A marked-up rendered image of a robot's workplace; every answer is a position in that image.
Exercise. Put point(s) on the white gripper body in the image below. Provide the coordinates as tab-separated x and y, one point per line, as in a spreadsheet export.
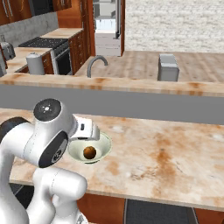
95	131

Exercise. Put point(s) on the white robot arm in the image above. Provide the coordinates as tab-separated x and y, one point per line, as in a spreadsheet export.
27	145

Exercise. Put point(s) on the pale green bowl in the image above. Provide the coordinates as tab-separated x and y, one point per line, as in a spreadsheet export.
103	145

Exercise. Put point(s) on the open fridge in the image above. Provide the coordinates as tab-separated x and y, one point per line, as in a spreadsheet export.
105	26

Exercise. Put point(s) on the wood-clad fridge door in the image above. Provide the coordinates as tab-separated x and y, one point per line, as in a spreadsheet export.
122	26

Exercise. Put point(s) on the brown round fruit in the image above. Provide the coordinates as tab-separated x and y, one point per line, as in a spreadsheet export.
89	152

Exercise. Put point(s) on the grey curved tap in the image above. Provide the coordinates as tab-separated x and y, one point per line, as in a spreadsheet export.
94	59

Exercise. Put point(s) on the brown cupboard door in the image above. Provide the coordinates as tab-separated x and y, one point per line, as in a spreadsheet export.
102	208

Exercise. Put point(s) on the brown corner base cupboard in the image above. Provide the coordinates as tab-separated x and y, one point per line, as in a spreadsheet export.
48	63

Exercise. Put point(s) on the brown base cupboards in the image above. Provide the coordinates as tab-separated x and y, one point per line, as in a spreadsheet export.
78	49

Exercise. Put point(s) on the black stove with oven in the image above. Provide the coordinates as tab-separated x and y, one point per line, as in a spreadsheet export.
58	55

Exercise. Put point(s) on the white cylindrical jar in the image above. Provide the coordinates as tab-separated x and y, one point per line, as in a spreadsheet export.
35	64

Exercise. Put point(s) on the grey toaster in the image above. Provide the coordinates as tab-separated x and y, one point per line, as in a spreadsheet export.
168	68

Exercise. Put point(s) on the dark grey dishwasher front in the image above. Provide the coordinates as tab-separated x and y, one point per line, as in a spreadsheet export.
159	213

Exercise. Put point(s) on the tall brown cupboard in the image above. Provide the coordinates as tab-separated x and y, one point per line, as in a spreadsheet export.
75	14

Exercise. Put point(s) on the small grey appliance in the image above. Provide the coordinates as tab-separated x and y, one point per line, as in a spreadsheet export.
7	50

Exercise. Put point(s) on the dark range hood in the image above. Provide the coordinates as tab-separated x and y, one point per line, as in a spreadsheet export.
40	6

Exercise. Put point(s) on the brown wall cupboards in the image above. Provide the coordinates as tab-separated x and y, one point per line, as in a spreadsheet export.
13	10

